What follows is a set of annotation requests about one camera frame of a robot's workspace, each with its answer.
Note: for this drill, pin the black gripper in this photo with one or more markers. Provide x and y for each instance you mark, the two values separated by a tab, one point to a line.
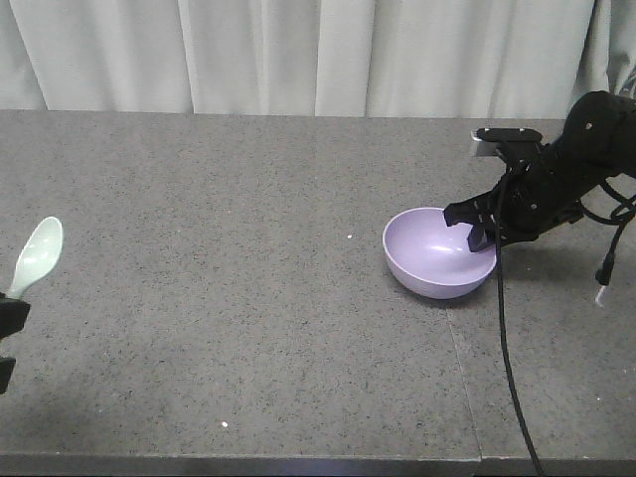
536	194

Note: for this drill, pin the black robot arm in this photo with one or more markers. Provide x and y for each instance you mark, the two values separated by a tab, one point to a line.
600	130

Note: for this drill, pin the purple plastic bowl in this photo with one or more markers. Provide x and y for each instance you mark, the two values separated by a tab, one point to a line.
432	259

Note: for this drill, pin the white curtain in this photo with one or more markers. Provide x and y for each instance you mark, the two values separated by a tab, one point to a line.
478	59

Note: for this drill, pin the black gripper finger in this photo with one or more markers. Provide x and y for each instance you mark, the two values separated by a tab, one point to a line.
13	315
7	365

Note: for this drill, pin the mint green plastic spoon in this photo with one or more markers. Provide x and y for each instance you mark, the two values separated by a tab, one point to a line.
38	257

